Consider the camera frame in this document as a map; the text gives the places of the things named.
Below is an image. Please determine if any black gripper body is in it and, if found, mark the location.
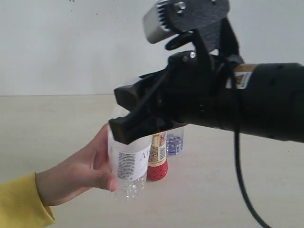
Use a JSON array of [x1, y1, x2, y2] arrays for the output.
[[147, 53, 238, 130]]

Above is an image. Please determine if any clear white-cap water bottle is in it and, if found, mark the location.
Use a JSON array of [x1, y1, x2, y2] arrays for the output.
[[108, 127, 152, 201]]

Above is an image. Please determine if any yellow juice bottle red base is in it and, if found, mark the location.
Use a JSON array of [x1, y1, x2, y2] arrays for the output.
[[147, 131, 168, 181]]

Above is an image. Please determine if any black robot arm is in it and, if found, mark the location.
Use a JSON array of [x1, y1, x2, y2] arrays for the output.
[[109, 51, 304, 144]]

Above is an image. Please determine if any yellow sleeve forearm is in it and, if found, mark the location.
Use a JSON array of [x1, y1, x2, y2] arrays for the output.
[[0, 172, 55, 228]]

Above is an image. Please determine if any clear blue-label water bottle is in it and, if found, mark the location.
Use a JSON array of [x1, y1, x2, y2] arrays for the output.
[[166, 127, 184, 156]]

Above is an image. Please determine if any person's bare hand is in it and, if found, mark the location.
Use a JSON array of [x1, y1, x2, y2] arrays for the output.
[[35, 123, 118, 207]]

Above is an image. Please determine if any black cable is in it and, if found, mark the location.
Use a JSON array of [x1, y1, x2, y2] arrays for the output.
[[220, 57, 271, 228]]

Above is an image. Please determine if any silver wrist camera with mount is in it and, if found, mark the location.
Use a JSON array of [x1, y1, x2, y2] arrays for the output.
[[142, 0, 239, 57]]

